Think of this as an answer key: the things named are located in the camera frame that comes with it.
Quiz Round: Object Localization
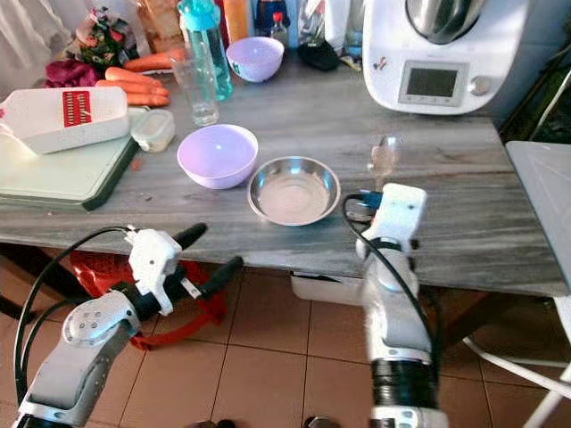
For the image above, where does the large lilac plastic bowl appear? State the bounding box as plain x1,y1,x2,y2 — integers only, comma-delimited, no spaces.
177,123,260,190

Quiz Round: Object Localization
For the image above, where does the dark bottle red cap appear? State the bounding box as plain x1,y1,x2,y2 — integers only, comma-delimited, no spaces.
254,0,291,45

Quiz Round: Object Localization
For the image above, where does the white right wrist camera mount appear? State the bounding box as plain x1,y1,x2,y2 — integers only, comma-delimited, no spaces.
375,183,427,251

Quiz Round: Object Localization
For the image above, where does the clear shiny spoon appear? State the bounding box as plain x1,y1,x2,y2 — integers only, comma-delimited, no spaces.
368,134,402,193

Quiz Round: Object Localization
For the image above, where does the white mandoline slicer red insert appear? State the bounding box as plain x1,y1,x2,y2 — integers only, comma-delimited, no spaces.
0,86,131,155

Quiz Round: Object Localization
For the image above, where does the white side table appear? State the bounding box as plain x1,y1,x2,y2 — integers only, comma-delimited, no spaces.
464,141,571,428

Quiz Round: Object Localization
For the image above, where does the clear plastic bag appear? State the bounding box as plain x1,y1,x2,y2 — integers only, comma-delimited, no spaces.
299,0,365,54

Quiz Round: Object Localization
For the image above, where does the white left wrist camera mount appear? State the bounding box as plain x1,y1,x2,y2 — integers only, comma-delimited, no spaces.
127,229,184,304

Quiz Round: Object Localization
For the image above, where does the black pouch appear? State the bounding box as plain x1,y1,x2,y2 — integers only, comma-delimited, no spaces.
297,39,342,71

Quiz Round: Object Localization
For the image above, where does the red stool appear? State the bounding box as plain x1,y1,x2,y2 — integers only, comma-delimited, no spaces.
70,250,227,349

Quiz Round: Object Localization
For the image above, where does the brown bread package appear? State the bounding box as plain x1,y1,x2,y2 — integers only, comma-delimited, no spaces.
138,0,184,53

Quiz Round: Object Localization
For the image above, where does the teal water bottle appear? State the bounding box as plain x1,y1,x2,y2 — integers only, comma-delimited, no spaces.
177,0,233,101

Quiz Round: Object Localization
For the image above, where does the stainless steel bowl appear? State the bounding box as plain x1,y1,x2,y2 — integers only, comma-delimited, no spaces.
247,156,342,226

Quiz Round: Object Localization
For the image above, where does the small white plastic container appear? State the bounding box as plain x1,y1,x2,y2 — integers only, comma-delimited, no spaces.
130,109,177,152

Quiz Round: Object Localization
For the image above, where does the orange bottle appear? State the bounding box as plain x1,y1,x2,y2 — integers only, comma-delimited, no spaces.
221,0,249,44

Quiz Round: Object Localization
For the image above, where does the white curtain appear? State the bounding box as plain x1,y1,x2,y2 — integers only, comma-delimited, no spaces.
0,0,77,72

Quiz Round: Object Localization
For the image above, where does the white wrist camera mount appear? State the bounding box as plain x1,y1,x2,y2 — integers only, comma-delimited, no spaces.
127,229,184,304
375,183,427,251

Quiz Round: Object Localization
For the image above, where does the orange carrot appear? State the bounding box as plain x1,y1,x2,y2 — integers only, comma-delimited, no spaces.
123,51,184,72
94,80,170,108
103,67,170,95

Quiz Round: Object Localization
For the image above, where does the pale green cutting board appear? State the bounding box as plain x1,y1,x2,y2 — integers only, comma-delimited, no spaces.
0,107,151,211

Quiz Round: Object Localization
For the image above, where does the small lilac plastic bowl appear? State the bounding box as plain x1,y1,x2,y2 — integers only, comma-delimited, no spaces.
226,37,285,83

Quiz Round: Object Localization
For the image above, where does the white box under table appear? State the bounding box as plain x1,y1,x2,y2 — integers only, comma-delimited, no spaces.
290,270,362,307

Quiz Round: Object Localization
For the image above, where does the white kitchen cooking machine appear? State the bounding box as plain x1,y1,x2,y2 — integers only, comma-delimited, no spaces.
363,0,529,115

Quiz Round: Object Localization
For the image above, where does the tall clear drinking glass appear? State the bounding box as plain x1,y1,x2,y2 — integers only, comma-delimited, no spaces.
171,49,220,127

